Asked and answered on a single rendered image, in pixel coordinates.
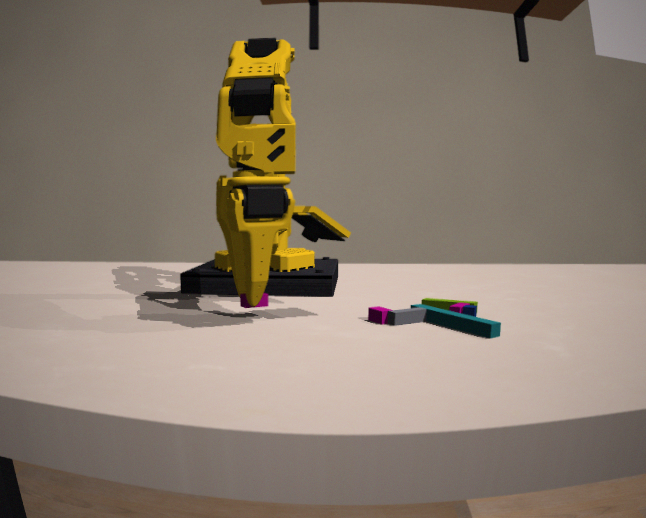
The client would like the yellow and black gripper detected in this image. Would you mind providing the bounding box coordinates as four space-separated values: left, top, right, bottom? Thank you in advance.
216 170 351 307

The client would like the turquoise rod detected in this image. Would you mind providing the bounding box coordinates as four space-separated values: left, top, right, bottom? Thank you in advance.
410 304 501 339

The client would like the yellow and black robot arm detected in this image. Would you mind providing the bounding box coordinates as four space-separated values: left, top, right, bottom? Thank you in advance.
216 38 315 272

